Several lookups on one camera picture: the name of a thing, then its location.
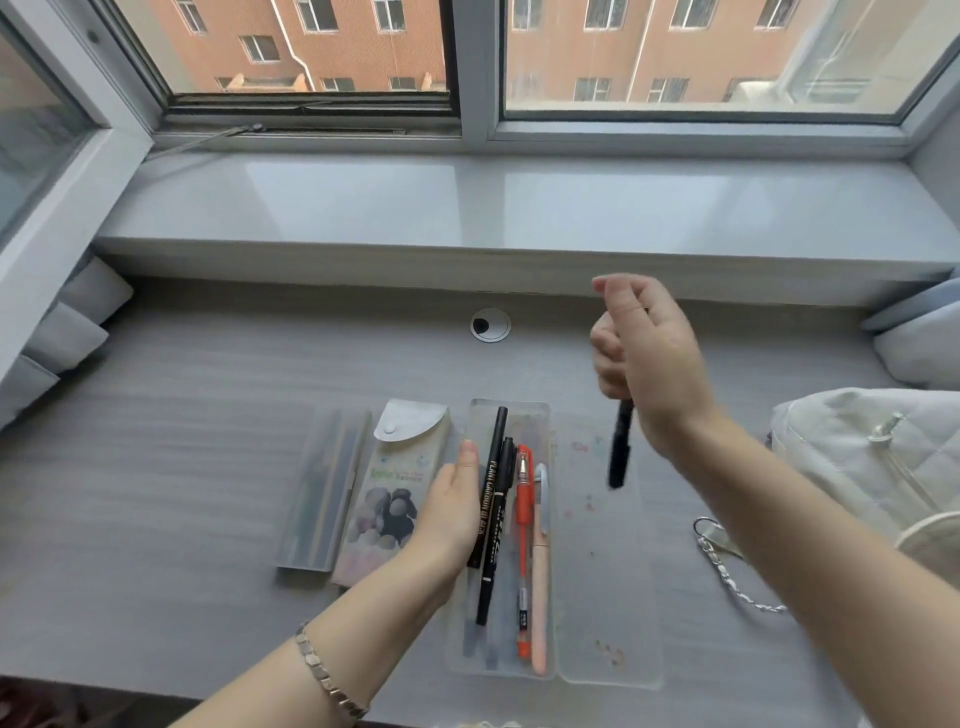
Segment person's right hand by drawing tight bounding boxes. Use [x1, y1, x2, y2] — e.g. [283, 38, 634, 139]
[590, 273, 721, 463]

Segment person's left hand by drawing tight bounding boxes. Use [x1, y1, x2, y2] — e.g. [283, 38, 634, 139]
[408, 440, 481, 601]

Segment black brush pen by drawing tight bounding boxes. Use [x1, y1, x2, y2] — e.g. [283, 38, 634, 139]
[474, 437, 519, 628]
[607, 399, 635, 490]

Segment long black printed pen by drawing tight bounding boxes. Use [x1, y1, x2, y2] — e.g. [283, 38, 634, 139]
[466, 406, 510, 569]

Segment cartoon sheep pencil pouch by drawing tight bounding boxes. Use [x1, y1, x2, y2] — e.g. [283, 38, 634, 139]
[332, 398, 451, 588]

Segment peach pen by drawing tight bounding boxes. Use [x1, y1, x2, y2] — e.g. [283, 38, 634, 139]
[530, 463, 553, 675]

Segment frosted plastic box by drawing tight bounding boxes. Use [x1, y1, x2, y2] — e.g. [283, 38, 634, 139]
[275, 407, 374, 573]

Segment clear sticker pencil box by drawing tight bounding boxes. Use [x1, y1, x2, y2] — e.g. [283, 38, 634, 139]
[446, 398, 665, 690]

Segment small round tape roll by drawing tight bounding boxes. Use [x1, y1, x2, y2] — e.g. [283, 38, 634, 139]
[470, 307, 513, 344]

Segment white quilted backpack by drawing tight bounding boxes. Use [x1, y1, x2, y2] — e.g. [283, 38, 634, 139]
[692, 387, 960, 616]

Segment person's left forearm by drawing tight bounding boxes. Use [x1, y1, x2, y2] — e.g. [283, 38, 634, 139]
[172, 551, 459, 728]

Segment person's right forearm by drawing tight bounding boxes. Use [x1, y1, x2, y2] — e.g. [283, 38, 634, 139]
[663, 412, 960, 728]

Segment grey wooden desk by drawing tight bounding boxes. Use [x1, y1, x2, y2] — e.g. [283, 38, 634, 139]
[0, 277, 960, 728]

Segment white window sill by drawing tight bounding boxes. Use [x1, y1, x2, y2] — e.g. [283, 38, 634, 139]
[93, 153, 960, 309]

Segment pale blue curtain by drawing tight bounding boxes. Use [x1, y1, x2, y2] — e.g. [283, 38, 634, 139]
[860, 273, 960, 391]

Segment brick apartment building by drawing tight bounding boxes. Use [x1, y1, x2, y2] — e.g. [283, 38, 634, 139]
[142, 0, 826, 103]

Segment open white window sash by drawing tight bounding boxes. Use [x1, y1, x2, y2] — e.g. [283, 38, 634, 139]
[0, 0, 155, 376]

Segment silver link bracelet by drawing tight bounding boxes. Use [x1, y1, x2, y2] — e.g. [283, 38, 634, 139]
[294, 620, 370, 723]

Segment white window frame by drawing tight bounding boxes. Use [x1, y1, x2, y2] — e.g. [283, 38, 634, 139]
[74, 0, 960, 160]

